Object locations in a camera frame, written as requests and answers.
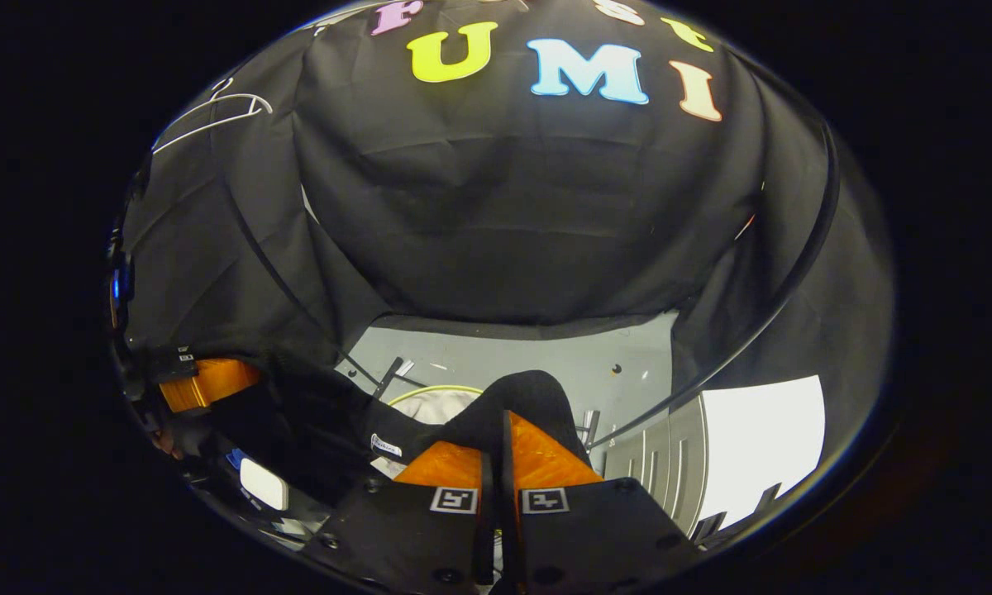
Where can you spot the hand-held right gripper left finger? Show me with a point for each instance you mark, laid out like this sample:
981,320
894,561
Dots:
487,512

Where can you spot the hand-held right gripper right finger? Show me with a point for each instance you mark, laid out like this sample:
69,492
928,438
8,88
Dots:
508,496

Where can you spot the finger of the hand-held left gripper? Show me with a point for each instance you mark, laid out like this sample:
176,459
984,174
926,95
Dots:
215,380

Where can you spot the beige laundry hamper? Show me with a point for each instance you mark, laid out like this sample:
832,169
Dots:
438,405

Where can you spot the black jacket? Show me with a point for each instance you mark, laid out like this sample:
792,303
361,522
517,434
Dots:
331,430

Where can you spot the white clothes hanger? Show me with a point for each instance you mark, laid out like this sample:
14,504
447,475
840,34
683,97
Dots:
248,97

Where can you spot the white flat panel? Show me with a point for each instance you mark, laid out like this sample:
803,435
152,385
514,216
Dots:
760,446

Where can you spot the black backdrop cloth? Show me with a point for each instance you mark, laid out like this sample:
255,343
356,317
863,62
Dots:
504,207

